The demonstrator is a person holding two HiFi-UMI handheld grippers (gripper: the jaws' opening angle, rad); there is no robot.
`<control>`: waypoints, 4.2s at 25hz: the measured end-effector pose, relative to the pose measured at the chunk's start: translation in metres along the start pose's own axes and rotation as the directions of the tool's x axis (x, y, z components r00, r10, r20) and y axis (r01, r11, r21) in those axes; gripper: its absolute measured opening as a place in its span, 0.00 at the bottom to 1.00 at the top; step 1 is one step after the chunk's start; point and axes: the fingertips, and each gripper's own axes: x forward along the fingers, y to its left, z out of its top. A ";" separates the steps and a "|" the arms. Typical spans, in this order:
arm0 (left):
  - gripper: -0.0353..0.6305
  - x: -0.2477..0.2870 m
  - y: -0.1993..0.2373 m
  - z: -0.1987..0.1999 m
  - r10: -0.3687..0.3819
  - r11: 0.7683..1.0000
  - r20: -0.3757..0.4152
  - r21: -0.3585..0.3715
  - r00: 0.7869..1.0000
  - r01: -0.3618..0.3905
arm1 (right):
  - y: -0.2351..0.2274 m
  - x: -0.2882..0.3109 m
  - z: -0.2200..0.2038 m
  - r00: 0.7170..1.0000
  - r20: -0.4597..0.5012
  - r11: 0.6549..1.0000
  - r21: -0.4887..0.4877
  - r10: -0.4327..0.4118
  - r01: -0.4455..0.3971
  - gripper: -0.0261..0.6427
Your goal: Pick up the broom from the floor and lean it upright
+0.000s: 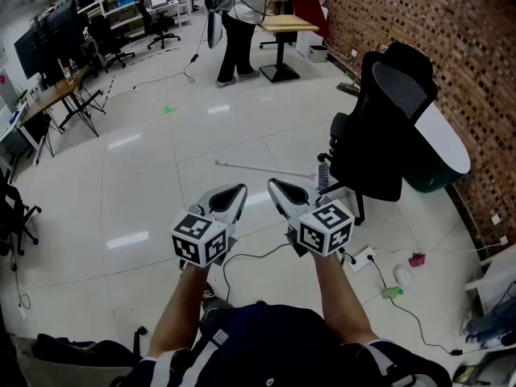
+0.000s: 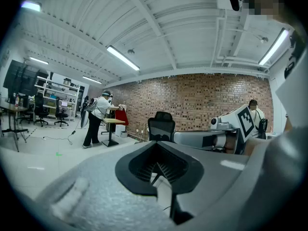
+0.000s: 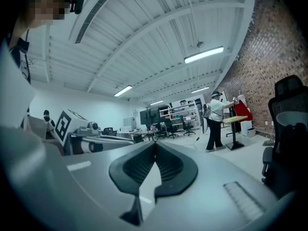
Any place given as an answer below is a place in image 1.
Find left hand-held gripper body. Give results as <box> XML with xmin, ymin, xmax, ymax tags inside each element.
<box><xmin>169</xmin><ymin>202</ymin><xmax>243</xmax><ymax>272</ymax></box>

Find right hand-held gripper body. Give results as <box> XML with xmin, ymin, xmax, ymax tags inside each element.
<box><xmin>284</xmin><ymin>194</ymin><xmax>356</xmax><ymax>258</ymax></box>

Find grey stick with handle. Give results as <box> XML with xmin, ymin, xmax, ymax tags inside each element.
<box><xmin>214</xmin><ymin>158</ymin><xmax>331</xmax><ymax>195</ymax></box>

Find person's left forearm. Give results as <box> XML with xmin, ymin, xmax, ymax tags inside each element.
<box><xmin>145</xmin><ymin>262</ymin><xmax>211</xmax><ymax>360</ymax></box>

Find person's right forearm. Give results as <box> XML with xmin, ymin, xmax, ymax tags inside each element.
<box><xmin>313</xmin><ymin>252</ymin><xmax>381</xmax><ymax>346</ymax></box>

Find green bristle broom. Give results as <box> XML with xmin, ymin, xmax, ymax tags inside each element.
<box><xmin>335</xmin><ymin>69</ymin><xmax>364</xmax><ymax>97</ymax></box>

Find white power strip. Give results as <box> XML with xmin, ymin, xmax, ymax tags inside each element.
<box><xmin>347</xmin><ymin>246</ymin><xmax>377</xmax><ymax>274</ymax></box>

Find person's left black shoe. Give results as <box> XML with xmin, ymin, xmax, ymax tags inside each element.
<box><xmin>200</xmin><ymin>282</ymin><xmax>218</xmax><ymax>312</ymax></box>

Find person's dark trousers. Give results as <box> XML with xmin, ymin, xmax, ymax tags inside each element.
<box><xmin>199</xmin><ymin>296</ymin><xmax>237</xmax><ymax>332</ymax></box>

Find black mesh office chair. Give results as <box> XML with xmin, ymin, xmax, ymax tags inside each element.
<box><xmin>317</xmin><ymin>40</ymin><xmax>439</xmax><ymax>228</ymax></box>

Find white round object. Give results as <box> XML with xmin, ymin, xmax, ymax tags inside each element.
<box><xmin>393</xmin><ymin>264</ymin><xmax>413</xmax><ymax>289</ymax></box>

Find grey chest harness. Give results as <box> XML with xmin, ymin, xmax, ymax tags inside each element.
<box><xmin>189</xmin><ymin>327</ymin><xmax>416</xmax><ymax>387</ymax></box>

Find person's dark shirt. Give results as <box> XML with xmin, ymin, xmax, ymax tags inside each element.
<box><xmin>119</xmin><ymin>302</ymin><xmax>453</xmax><ymax>387</ymax></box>

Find white oval table green base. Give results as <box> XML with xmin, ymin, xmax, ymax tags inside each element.
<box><xmin>402</xmin><ymin>102</ymin><xmax>472</xmax><ymax>195</ymax></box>

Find white water dispenser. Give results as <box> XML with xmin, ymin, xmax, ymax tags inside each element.
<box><xmin>296</xmin><ymin>29</ymin><xmax>323</xmax><ymax>59</ymax></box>

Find white oval pack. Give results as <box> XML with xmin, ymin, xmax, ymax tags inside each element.
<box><xmin>206</xmin><ymin>10</ymin><xmax>225</xmax><ymax>50</ymax></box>

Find black bag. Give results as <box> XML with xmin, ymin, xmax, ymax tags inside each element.
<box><xmin>31</xmin><ymin>332</ymin><xmax>140</xmax><ymax>387</ymax></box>

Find wooden desk black base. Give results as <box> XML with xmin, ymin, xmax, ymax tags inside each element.
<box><xmin>256</xmin><ymin>14</ymin><xmax>320</xmax><ymax>84</ymax></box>

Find red board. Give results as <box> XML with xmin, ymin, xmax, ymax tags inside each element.
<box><xmin>293</xmin><ymin>0</ymin><xmax>331</xmax><ymax>40</ymax></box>

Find blue denim trousers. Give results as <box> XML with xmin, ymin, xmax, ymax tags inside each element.
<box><xmin>459</xmin><ymin>296</ymin><xmax>516</xmax><ymax>351</ymax></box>

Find wooden table black legs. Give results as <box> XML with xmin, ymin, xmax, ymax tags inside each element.
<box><xmin>18</xmin><ymin>67</ymin><xmax>108</xmax><ymax>167</ymax></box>

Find black mesh waste basket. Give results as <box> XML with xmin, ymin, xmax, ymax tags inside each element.
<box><xmin>451</xmin><ymin>361</ymin><xmax>497</xmax><ymax>387</ymax></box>

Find white desk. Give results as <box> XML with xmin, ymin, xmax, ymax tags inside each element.
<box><xmin>0</xmin><ymin>102</ymin><xmax>31</xmax><ymax>185</ymax></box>

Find large black monitor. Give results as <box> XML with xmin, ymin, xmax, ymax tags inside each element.
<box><xmin>14</xmin><ymin>0</ymin><xmax>88</xmax><ymax>90</ymax></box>

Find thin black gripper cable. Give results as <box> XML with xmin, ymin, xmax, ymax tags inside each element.
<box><xmin>223</xmin><ymin>242</ymin><xmax>292</xmax><ymax>302</ymax></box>

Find black adapter cable white plug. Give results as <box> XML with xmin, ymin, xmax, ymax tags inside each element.
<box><xmin>131</xmin><ymin>12</ymin><xmax>210</xmax><ymax>93</ymax></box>

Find short white cable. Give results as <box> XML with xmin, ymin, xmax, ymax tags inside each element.
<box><xmin>322</xmin><ymin>40</ymin><xmax>356</xmax><ymax>62</ymax></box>

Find long white cable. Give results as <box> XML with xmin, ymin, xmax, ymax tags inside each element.
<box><xmin>372</xmin><ymin>235</ymin><xmax>510</xmax><ymax>256</ymax></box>

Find black cable with adapter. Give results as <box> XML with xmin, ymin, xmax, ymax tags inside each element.
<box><xmin>367</xmin><ymin>255</ymin><xmax>465</xmax><ymax>357</ymax></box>

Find black floor cable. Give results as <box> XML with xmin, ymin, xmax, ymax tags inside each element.
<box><xmin>8</xmin><ymin>252</ymin><xmax>32</xmax><ymax>321</ymax></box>

